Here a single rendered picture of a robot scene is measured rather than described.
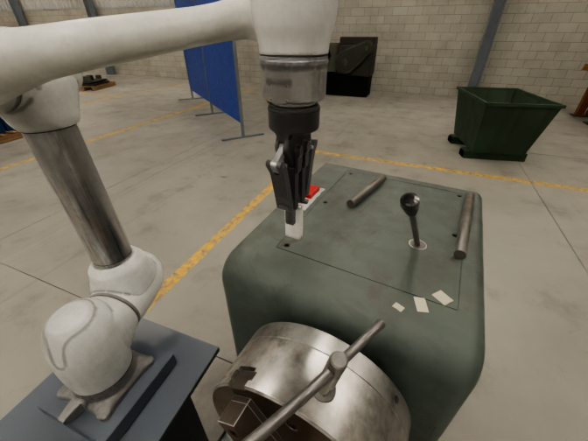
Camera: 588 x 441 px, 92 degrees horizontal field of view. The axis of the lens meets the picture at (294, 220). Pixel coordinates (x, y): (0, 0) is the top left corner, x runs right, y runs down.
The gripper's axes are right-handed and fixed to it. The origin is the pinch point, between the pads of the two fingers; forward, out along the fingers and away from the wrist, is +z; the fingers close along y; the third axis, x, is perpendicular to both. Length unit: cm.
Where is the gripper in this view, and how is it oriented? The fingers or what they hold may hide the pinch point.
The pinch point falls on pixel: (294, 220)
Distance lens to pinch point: 51.7
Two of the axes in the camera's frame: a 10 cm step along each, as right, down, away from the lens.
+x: 8.8, 2.6, -4.0
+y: -4.7, 4.9, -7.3
